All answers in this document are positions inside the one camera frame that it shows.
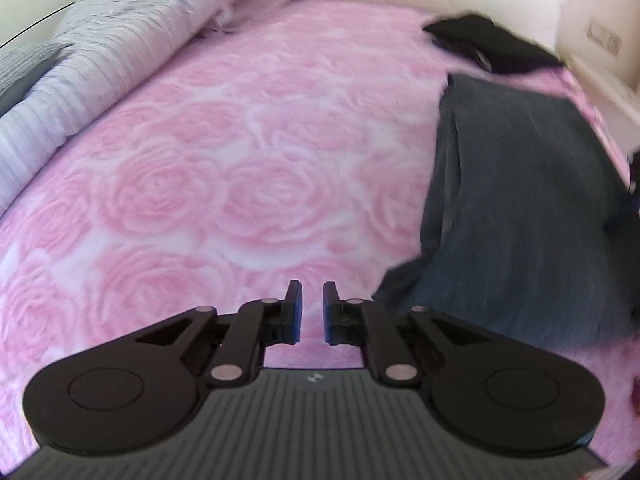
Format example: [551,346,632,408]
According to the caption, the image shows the folded pale pink sheet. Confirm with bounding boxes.
[202,0,307,37]

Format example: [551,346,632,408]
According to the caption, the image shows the wall socket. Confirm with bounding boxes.
[587,20,624,57]

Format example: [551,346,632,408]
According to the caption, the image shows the grey striped quilt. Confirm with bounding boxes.
[0,0,307,217]

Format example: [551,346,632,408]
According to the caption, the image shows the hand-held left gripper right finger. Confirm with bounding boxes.
[322,281,502,389]

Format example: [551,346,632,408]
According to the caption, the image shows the pink rose blanket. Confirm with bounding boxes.
[0,0,640,463]

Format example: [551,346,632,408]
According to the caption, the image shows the grey jeans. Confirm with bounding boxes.
[374,73,640,350]

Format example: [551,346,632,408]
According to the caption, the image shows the grey checked pillow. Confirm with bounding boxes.
[0,42,69,117]

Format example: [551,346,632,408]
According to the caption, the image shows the black cloth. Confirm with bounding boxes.
[422,13,567,76]

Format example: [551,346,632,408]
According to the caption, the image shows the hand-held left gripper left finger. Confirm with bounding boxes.
[127,280,305,388]

